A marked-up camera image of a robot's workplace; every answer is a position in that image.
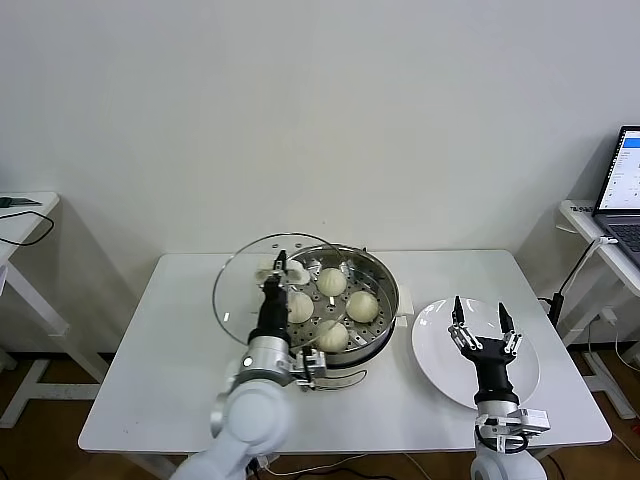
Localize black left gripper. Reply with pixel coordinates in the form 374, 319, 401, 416
248, 248, 294, 341

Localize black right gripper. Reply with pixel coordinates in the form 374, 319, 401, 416
447, 295, 525, 401

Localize white steamed baozi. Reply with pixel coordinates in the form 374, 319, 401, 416
314, 319, 350, 354
287, 292, 315, 325
315, 268, 347, 299
345, 290, 380, 323

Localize round glass pot lid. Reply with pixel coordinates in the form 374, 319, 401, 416
212, 230, 351, 349

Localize stainless steel steamer basket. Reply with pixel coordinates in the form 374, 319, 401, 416
263, 243, 401, 369

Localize white round plate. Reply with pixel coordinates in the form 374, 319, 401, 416
410, 298, 542, 413

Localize white electric cooker pot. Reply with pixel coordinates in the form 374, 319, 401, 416
248, 284, 414, 396

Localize white side table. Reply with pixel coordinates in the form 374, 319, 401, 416
557, 199, 640, 421
0, 192, 111, 431

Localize white power strip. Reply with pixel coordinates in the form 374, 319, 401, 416
249, 452, 282, 476

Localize grey open laptop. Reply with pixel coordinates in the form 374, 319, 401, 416
591, 124, 640, 264

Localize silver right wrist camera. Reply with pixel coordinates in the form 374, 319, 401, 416
474, 407, 550, 454

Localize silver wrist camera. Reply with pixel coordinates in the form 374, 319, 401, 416
294, 347, 329, 391
474, 407, 550, 454

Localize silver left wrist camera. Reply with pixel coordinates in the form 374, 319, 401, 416
294, 347, 329, 391

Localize black cable with white plug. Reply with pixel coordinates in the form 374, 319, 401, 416
537, 235, 617, 324

